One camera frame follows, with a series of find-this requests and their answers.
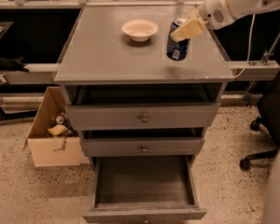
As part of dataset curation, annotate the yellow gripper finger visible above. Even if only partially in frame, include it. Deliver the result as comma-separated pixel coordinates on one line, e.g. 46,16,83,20
187,7,202,20
170,18,204,42

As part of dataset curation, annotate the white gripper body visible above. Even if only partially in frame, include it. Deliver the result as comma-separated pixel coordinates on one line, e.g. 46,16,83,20
199,0,235,30

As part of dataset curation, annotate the blue pepsi can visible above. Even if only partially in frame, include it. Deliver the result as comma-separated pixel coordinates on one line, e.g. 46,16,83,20
166,18,189,61

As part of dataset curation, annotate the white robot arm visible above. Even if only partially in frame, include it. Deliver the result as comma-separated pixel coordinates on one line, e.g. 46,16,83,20
170,0,280,224

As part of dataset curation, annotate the grey top drawer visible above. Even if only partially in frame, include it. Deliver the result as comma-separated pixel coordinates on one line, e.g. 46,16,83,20
65,103,218,131

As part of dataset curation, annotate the grey drawer cabinet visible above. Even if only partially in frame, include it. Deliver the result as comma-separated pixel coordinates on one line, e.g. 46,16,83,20
53,5,235,224

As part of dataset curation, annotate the grey middle drawer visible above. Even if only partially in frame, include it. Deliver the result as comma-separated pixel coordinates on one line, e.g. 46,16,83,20
81,134,205,157

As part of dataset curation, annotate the silver can in box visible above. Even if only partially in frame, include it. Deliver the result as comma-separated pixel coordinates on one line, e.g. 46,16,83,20
56,116,64,124

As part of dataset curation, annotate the grey open bottom drawer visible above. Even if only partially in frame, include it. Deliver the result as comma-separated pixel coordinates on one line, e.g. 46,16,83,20
84,155,207,224

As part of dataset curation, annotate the white paper bowl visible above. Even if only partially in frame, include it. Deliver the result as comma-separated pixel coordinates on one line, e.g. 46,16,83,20
121,20,159,42

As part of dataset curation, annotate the black office chair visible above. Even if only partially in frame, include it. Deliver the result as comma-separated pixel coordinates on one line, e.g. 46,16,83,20
239,49,280,172

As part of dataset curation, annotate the yellow sponge in box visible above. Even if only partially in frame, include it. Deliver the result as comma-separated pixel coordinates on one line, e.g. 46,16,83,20
48,124,67,136

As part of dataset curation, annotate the cardboard box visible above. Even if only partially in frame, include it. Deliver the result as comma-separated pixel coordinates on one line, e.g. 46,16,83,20
27,87,81,167

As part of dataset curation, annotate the black cloth on shelf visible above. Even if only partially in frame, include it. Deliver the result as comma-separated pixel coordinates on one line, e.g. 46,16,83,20
0,57,29,72

